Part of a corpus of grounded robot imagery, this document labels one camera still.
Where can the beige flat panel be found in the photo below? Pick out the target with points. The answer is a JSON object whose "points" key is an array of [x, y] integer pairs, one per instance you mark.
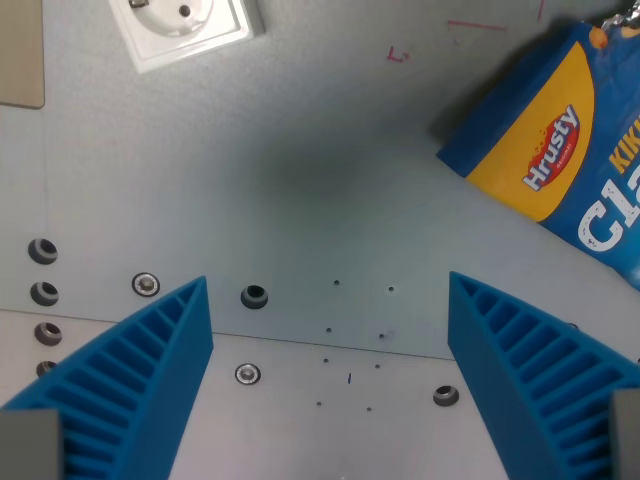
{"points": [[20, 52]]}

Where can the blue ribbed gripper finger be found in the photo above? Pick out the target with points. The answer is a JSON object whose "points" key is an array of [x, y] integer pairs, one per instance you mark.
{"points": [[530, 380], [130, 380]]}

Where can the blue yellow Hrusty snack bag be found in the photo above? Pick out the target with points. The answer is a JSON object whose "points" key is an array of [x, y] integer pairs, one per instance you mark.
{"points": [[560, 150]]}

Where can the white electrical wall socket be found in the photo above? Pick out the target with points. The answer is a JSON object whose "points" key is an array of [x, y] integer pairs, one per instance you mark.
{"points": [[182, 27]]}

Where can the silver hex bolt with washer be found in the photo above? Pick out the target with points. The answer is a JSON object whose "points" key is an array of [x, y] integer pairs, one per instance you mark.
{"points": [[247, 374], [146, 284]]}

